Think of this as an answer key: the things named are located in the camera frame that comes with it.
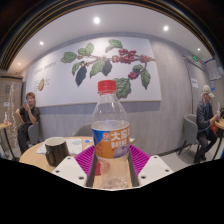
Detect flat round red coaster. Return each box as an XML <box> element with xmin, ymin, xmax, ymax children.
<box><xmin>94</xmin><ymin>160</ymin><xmax>111</xmax><ymax>177</ymax></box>

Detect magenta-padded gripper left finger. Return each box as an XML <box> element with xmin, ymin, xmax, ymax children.
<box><xmin>51</xmin><ymin>144</ymin><xmax>99</xmax><ymax>189</ymax></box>

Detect small round side table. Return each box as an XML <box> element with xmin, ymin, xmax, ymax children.
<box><xmin>0</xmin><ymin>122</ymin><xmax>18</xmax><ymax>161</ymax></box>

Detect person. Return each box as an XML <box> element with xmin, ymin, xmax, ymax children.
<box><xmin>14</xmin><ymin>91</ymin><xmax>42</xmax><ymax>155</ymax></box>
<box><xmin>195</xmin><ymin>84</ymin><xmax>221</xmax><ymax>163</ymax></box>

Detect round wooden café table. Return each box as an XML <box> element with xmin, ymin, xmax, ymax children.
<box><xmin>213</xmin><ymin>119</ymin><xmax>224</xmax><ymax>161</ymax></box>

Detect white wall poster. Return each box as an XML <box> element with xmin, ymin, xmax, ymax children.
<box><xmin>204</xmin><ymin>58</ymin><xmax>223</xmax><ymax>81</ymax></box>

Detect clear red-capped drink bottle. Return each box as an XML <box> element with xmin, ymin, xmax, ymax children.
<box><xmin>91</xmin><ymin>79</ymin><xmax>131</xmax><ymax>190</ymax></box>

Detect recessed ceiling lights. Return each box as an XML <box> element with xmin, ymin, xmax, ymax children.
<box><xmin>38</xmin><ymin>16</ymin><xmax>203</xmax><ymax>53</ymax></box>

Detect coffee plant wall mural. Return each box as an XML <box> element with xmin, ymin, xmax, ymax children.
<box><xmin>25</xmin><ymin>36</ymin><xmax>162</xmax><ymax>108</ymax></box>

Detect dark mug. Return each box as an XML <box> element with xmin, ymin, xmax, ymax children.
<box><xmin>44</xmin><ymin>136</ymin><xmax>70</xmax><ymax>168</ymax></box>

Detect white paper notice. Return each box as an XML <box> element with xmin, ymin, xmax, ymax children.
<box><xmin>190</xmin><ymin>77</ymin><xmax>199</xmax><ymax>89</ymax></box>

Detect tall wooden cabinet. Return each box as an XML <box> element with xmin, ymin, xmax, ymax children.
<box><xmin>0</xmin><ymin>74</ymin><xmax>24</xmax><ymax>151</ymax></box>

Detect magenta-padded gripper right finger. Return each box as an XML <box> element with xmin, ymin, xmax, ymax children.
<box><xmin>127</xmin><ymin>143</ymin><xmax>175</xmax><ymax>188</ymax></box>

